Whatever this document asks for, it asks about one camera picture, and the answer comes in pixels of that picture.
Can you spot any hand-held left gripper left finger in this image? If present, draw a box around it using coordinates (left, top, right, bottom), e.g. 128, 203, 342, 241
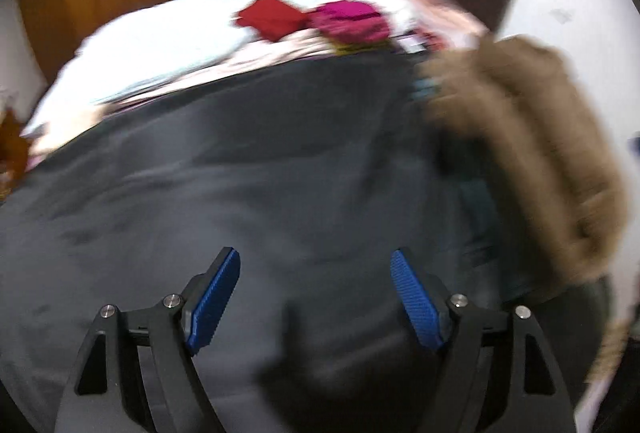
52, 247, 242, 433

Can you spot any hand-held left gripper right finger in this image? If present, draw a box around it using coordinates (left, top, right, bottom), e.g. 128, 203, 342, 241
390, 248, 573, 433

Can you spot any brown fleece garment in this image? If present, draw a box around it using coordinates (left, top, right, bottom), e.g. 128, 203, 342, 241
417, 35, 631, 304

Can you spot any black satin bed cover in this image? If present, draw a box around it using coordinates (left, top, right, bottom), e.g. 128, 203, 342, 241
0, 53, 616, 433

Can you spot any white quilt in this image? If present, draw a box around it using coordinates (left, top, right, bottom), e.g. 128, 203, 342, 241
20, 0, 416, 138

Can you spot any magenta garment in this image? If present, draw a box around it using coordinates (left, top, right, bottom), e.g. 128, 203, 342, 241
307, 0, 392, 51

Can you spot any red garment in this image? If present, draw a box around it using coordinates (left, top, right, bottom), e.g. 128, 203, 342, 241
235, 0, 311, 42

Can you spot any pink striped cloth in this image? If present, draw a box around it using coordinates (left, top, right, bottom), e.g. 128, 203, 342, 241
405, 0, 488, 51

